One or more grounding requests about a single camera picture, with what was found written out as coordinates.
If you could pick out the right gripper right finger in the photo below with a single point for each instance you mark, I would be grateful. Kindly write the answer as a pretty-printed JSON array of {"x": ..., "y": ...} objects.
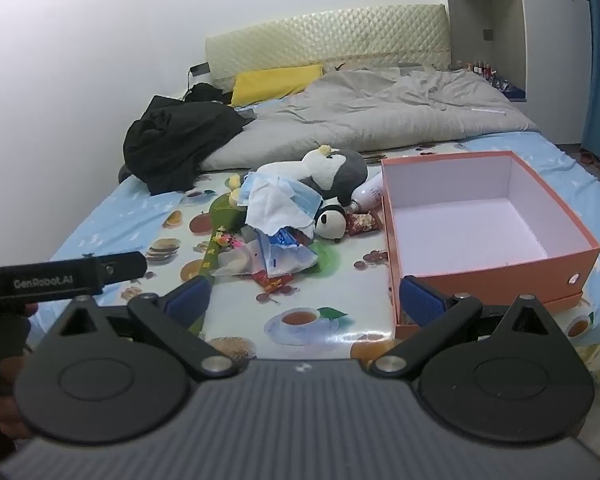
[{"x": 441, "y": 320}]

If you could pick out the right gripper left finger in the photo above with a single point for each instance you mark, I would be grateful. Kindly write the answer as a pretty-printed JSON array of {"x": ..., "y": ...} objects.
[{"x": 166, "y": 320}]

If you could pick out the colourful feathered bird toy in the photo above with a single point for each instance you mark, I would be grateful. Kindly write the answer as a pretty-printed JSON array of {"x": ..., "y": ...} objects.
[{"x": 227, "y": 240}]

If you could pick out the red foil tea packet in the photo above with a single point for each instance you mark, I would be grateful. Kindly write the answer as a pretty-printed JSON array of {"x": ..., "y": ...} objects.
[{"x": 270, "y": 285}]

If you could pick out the red brown snack packet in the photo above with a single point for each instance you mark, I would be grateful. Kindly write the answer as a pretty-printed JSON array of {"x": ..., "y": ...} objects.
[{"x": 359, "y": 223}]

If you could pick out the blue snack wrapper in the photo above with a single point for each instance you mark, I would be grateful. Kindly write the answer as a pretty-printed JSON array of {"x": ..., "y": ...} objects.
[{"x": 283, "y": 254}]

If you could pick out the small panda plush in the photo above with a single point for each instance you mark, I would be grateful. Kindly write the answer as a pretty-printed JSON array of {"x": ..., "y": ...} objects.
[{"x": 330, "y": 222}]

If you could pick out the blue surgical face mask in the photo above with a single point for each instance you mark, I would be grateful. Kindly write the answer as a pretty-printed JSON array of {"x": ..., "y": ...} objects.
[{"x": 240, "y": 194}]

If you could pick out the person's left hand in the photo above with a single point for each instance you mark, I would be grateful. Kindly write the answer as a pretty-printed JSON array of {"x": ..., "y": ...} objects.
[{"x": 14, "y": 332}]

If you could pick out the light blue bed sheet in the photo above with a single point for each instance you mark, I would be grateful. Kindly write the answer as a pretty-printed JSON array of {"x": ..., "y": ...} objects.
[{"x": 129, "y": 218}]

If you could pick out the orange cardboard box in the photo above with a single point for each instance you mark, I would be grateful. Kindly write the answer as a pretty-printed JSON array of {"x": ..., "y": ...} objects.
[{"x": 484, "y": 223}]

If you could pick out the white spray bottle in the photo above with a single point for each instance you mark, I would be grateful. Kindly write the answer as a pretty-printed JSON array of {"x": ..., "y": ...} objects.
[{"x": 368, "y": 195}]

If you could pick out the black clothing pile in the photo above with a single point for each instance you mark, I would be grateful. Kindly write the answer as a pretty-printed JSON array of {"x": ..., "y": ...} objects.
[{"x": 166, "y": 147}]

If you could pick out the grey white penguin plush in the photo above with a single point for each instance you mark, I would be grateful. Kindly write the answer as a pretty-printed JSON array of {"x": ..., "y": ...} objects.
[{"x": 332, "y": 173}]

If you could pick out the grey duvet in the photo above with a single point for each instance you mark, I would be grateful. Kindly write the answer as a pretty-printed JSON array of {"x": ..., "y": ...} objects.
[{"x": 370, "y": 111}]

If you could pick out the yellow pillow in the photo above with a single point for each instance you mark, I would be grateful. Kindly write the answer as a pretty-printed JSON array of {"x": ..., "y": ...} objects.
[{"x": 275, "y": 83}]

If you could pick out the cream quilted headboard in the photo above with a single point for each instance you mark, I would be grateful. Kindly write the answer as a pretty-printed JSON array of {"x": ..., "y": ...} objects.
[{"x": 400, "y": 34}]

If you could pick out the white wardrobe cabinet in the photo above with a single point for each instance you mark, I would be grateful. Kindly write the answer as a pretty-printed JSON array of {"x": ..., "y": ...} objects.
[{"x": 542, "y": 47}]

